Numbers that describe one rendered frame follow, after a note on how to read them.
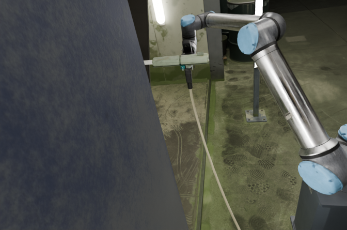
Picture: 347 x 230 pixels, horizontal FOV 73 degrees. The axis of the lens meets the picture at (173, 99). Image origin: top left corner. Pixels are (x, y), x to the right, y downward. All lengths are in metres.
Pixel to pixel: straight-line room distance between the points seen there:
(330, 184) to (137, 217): 0.94
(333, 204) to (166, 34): 2.49
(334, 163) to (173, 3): 2.40
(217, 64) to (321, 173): 2.36
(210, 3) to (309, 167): 2.25
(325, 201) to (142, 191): 1.15
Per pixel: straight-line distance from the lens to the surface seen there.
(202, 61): 1.27
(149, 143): 0.18
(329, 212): 1.35
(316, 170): 1.06
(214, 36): 3.04
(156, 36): 3.13
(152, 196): 0.19
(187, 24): 1.49
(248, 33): 1.02
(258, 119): 2.60
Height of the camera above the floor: 1.66
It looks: 33 degrees down
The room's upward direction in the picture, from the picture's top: 12 degrees counter-clockwise
